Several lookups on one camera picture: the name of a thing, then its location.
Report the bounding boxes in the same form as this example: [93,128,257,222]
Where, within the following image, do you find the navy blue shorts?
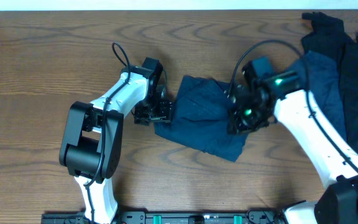
[154,76,247,162]

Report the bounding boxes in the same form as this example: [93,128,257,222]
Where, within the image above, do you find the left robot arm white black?
[59,64,173,223]

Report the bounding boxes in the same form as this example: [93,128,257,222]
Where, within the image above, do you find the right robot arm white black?
[227,70,358,223]

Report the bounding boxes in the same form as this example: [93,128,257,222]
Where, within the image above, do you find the blue denim garment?
[288,51,347,140]

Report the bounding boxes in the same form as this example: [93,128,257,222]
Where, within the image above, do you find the black garment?
[301,12,358,153]

